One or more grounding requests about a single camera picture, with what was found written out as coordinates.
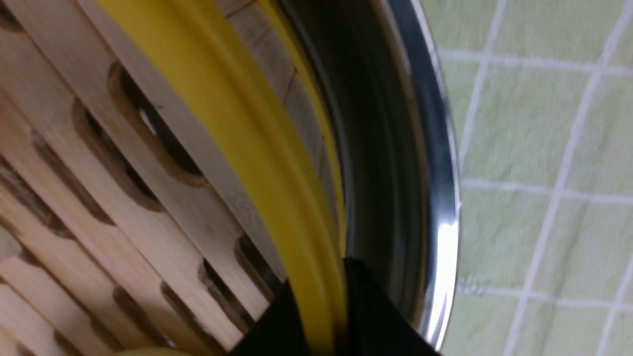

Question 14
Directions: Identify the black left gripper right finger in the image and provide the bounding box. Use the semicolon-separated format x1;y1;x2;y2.
344;258;439;356

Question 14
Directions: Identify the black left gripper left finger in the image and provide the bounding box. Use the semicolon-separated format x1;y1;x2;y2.
228;282;310;356

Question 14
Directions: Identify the yellow rimmed bamboo steamer basket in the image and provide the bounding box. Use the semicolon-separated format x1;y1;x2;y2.
1;0;344;356

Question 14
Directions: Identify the stainless steel pot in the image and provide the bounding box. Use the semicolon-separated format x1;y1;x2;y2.
278;0;461;354

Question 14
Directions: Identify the green checkered tablecloth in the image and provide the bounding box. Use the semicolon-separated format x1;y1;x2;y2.
421;0;633;356

